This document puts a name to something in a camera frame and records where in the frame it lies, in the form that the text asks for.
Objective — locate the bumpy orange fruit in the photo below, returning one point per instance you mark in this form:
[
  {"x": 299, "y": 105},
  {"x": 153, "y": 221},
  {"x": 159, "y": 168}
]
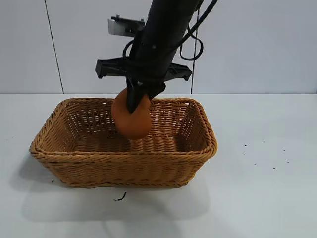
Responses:
[{"x": 133, "y": 126}]

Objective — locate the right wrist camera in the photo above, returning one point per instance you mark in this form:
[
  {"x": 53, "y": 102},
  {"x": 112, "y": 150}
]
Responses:
[{"x": 119, "y": 27}]

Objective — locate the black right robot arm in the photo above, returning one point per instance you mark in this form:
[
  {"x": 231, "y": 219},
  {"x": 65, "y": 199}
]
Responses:
[{"x": 168, "y": 19}]

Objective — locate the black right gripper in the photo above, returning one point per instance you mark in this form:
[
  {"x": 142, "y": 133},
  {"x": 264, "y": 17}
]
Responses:
[{"x": 151, "y": 64}]

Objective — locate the woven wicker rectangular basket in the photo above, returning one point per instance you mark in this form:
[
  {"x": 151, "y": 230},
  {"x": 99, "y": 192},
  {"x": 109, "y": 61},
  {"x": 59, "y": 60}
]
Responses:
[{"x": 123, "y": 168}]

